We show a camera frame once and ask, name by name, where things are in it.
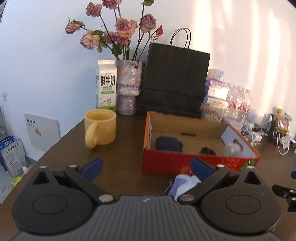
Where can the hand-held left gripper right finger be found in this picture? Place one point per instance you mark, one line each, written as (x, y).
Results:
(201, 170)

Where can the red label water bottle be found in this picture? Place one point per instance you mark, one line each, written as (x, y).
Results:
(239, 100)
(231, 98)
(247, 103)

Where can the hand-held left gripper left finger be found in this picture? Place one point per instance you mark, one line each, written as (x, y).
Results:
(93, 169)

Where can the black paper bag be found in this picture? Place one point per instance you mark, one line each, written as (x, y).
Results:
(173, 76)

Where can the white wall panel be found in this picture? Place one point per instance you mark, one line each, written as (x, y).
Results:
(44, 132)

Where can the blue white packet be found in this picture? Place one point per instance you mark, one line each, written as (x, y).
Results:
(5, 144)
(16, 158)

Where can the white flat box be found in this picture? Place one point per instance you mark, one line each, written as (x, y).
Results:
(215, 100)

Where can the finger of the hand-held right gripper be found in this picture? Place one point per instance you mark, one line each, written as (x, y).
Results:
(283, 190)
(294, 174)

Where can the purple woven pouch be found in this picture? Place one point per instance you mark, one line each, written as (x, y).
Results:
(180, 185)

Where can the white face mask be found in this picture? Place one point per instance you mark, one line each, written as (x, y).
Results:
(285, 140)

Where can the purple tissue pack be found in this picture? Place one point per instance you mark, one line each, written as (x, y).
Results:
(215, 88)

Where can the purple textured vase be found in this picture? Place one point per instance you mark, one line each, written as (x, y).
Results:
(128, 81)

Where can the yellow ceramic mug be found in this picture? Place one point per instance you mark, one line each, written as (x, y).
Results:
(104, 129)

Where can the clear plastic bag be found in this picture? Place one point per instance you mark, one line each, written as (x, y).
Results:
(231, 149)

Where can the dried pink flower bouquet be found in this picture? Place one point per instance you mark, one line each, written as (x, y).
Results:
(124, 26)

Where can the yellow pink snack packet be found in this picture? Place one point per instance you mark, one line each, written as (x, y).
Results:
(283, 120)

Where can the red cardboard box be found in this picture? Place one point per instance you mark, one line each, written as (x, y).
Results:
(166, 162)

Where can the small green bottle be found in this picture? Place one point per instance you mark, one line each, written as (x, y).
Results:
(268, 125)

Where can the clear patterned box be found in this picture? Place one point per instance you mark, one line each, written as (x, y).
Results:
(211, 113)

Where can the navy fabric pouch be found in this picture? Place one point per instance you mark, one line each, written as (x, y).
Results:
(167, 143)

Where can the black desk device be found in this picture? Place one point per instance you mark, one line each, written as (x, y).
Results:
(274, 125)

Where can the white green milk carton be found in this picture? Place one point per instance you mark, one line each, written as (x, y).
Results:
(106, 85)

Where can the green plastic cup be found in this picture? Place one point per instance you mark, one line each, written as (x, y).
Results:
(16, 180)

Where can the white wall socket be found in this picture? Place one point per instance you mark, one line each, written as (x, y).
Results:
(4, 96)

